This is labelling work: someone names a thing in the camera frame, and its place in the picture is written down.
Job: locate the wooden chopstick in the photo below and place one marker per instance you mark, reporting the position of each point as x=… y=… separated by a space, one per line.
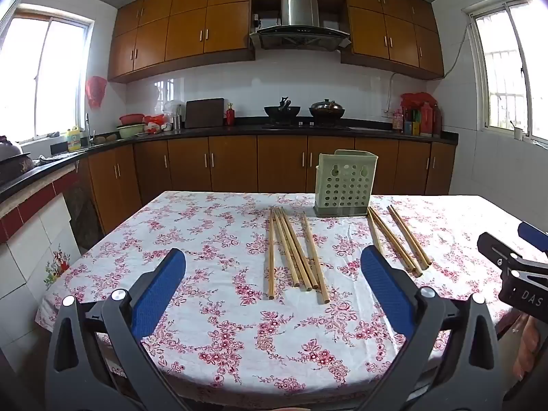
x=286 y=248
x=406 y=239
x=300 y=248
x=412 y=235
x=294 y=248
x=315 y=257
x=271 y=257
x=400 y=250
x=376 y=229

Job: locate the red bottle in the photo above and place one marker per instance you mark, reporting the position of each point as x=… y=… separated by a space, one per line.
x=231 y=116

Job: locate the green perforated chopstick holder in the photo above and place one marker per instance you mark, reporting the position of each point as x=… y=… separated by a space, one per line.
x=342 y=188

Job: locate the green basin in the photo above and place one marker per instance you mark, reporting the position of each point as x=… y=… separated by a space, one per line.
x=130 y=132

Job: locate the steel range hood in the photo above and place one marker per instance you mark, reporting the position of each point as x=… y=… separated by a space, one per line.
x=299 y=10

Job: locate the white cup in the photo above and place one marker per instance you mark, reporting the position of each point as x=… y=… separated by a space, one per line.
x=518 y=134

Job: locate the barred window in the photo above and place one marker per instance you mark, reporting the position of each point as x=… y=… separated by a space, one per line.
x=501 y=72

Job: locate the person's right hand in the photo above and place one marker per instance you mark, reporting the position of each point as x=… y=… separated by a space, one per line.
x=528 y=342

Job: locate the metal faucet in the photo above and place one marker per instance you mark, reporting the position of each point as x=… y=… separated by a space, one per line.
x=87 y=130

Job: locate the black wok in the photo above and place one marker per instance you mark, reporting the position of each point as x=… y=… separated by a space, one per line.
x=281 y=112

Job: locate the gas stove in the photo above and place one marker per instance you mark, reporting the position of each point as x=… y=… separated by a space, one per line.
x=306 y=126

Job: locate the wooden upper wall cabinets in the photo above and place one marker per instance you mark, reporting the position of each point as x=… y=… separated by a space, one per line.
x=188 y=34

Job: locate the black kitchen countertop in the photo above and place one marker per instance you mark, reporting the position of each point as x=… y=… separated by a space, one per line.
x=214 y=131

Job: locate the red basin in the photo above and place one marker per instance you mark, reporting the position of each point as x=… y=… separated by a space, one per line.
x=132 y=119

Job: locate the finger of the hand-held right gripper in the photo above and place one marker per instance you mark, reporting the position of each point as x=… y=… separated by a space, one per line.
x=535 y=237
x=492 y=246

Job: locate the wok with lid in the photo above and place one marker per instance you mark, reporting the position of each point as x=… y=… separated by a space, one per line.
x=326 y=110

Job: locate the red plastic bag beside basins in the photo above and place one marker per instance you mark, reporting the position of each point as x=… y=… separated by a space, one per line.
x=155 y=122

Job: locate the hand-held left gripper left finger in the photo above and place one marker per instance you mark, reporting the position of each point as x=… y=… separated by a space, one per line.
x=160 y=291

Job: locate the white plastic bag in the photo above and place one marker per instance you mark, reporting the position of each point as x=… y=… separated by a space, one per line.
x=174 y=107

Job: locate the red plastic bag on wall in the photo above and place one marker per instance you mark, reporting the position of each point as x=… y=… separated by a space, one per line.
x=96 y=92

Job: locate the yellow detergent bottle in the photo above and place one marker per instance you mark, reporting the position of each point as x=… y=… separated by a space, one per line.
x=74 y=140

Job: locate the red plastic bag over bottles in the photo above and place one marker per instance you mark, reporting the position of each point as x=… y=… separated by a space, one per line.
x=417 y=99

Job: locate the dark cooking pot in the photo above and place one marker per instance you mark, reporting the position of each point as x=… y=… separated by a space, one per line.
x=15 y=169

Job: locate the wooden lower kitchen cabinets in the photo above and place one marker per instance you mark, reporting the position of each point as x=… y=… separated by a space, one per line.
x=231 y=162

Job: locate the large sliding window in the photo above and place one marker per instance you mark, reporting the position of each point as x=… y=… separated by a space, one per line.
x=55 y=72

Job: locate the red floral tablecloth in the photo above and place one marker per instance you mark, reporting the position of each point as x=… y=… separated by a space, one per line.
x=222 y=265

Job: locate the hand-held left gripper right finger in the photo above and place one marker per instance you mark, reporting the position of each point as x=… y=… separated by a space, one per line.
x=385 y=291

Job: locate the row of condiment bottles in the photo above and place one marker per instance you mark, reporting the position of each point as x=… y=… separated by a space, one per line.
x=424 y=122

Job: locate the dark cutting board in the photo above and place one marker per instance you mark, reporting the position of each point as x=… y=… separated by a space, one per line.
x=204 y=113

